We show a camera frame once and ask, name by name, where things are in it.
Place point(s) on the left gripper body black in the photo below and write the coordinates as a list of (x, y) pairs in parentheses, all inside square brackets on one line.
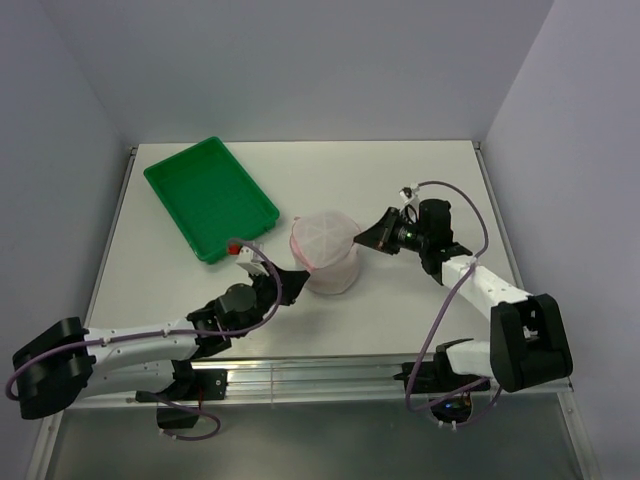
[(265, 290)]

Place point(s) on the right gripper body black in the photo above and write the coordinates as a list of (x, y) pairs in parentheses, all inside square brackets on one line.
[(410, 236)]

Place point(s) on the white mesh laundry bag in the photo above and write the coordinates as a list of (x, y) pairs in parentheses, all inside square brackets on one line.
[(323, 245)]

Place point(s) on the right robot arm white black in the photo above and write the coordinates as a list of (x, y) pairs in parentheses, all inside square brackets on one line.
[(527, 344)]

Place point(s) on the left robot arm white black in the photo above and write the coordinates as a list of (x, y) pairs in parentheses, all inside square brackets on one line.
[(68, 361)]

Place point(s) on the green plastic tray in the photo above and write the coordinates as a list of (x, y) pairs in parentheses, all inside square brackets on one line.
[(211, 198)]

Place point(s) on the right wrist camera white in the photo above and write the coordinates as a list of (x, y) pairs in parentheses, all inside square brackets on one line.
[(409, 196)]

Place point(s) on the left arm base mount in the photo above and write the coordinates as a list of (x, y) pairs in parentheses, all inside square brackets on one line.
[(181, 403)]

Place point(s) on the aluminium front rail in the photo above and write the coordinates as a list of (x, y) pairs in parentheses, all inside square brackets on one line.
[(305, 380)]

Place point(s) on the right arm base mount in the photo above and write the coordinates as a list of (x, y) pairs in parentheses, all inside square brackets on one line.
[(434, 377)]

